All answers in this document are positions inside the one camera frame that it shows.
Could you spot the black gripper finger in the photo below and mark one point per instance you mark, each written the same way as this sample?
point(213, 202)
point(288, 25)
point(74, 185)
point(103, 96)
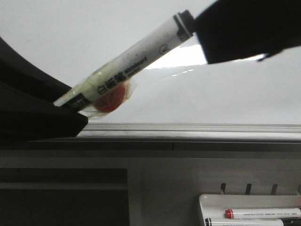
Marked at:
point(27, 94)
point(236, 29)

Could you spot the black whiteboard marker with tape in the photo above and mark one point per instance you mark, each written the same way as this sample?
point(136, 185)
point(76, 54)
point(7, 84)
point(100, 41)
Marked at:
point(109, 86)

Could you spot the black capped whiteboard marker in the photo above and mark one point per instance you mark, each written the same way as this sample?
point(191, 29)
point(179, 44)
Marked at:
point(242, 222)

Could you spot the white marker tray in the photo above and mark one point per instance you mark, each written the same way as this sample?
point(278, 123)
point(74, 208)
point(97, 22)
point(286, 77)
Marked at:
point(214, 205)

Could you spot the white whiteboard with metal frame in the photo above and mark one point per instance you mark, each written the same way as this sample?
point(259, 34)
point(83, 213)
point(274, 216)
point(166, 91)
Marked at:
point(69, 39)

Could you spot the red capped whiteboard marker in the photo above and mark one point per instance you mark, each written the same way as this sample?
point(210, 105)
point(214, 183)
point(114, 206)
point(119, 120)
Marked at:
point(263, 213)

